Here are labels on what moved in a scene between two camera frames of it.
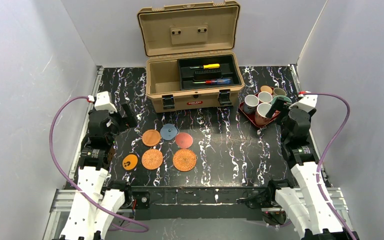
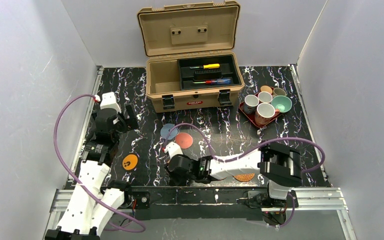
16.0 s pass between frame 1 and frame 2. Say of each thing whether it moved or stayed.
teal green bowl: stayed
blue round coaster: stayed
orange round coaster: stayed
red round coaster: stayed
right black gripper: moved
